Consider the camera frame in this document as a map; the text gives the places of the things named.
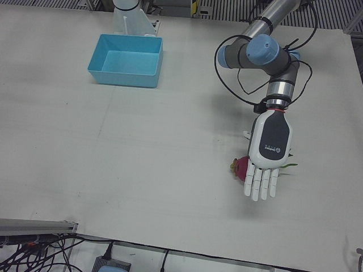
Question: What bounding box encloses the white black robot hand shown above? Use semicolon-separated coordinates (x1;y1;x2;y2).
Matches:
242;107;293;202

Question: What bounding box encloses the pink dragon fruit toy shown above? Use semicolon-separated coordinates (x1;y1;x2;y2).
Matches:
229;152;299;182

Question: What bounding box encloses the light blue plastic bin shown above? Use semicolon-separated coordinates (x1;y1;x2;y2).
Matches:
86;33;164;89

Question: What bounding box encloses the grey power adapter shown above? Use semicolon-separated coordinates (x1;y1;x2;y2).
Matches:
91;254;132;272

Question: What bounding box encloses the black power strip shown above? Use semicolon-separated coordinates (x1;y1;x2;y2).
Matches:
0;233;61;248

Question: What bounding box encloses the black arm cable with plug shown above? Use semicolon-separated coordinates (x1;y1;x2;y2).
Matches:
214;0;319;114

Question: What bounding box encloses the aluminium frame corner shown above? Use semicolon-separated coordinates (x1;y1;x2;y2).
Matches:
344;16;363;37

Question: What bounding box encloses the black power cable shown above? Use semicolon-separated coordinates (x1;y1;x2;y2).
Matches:
159;249;171;272

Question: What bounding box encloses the aluminium profile rail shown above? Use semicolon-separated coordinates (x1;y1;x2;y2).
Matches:
0;218;79;272

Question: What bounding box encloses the black cable tangle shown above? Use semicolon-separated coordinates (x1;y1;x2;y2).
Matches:
0;232;114;272

